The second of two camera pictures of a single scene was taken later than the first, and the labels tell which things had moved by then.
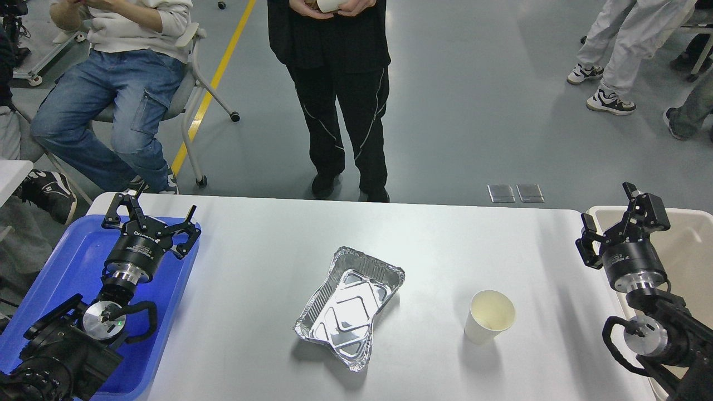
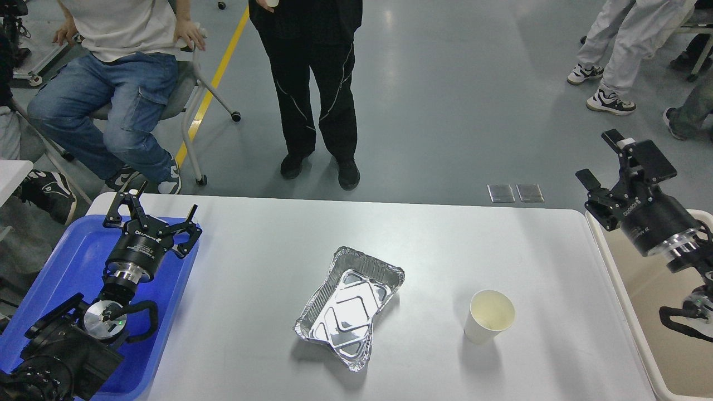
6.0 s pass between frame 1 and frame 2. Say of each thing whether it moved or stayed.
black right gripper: moved
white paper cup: stayed
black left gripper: stayed
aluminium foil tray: stayed
